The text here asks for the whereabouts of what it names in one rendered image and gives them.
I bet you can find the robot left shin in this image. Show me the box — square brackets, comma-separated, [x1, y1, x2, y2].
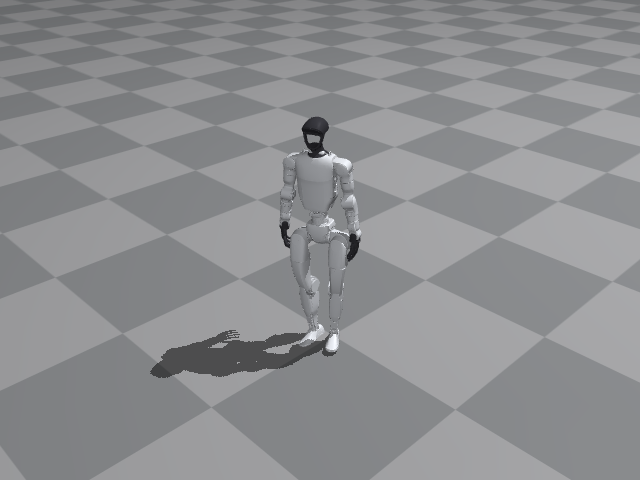
[329, 283, 344, 336]

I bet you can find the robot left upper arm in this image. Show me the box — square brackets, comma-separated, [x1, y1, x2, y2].
[333, 157, 354, 209]

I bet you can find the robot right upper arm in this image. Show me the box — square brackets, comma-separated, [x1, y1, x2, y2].
[281, 152, 299, 201]

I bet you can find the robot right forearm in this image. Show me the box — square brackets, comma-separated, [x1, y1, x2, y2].
[280, 188, 293, 226]

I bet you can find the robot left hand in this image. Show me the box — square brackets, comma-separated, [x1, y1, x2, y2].
[347, 233, 361, 262]

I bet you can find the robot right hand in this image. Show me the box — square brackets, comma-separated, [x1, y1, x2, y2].
[279, 221, 291, 248]

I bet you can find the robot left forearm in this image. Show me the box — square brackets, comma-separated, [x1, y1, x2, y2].
[345, 196, 362, 241]

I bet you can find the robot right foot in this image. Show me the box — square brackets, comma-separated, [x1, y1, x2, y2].
[299, 324, 325, 347]

